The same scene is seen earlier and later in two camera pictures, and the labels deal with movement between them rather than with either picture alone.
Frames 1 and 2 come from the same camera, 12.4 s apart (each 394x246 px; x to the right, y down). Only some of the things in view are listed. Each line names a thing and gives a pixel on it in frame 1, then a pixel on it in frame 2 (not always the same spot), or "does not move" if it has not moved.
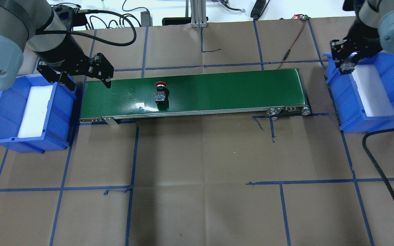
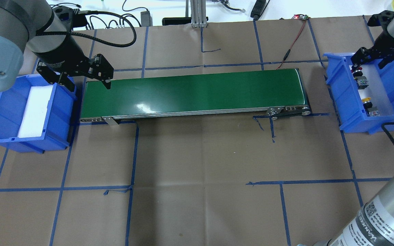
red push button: (162, 95) to (361, 81)
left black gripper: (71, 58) does not move
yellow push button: (346, 68) to (368, 105)
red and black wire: (304, 17) does not move
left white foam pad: (34, 118) does not move
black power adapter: (146, 19) does not move
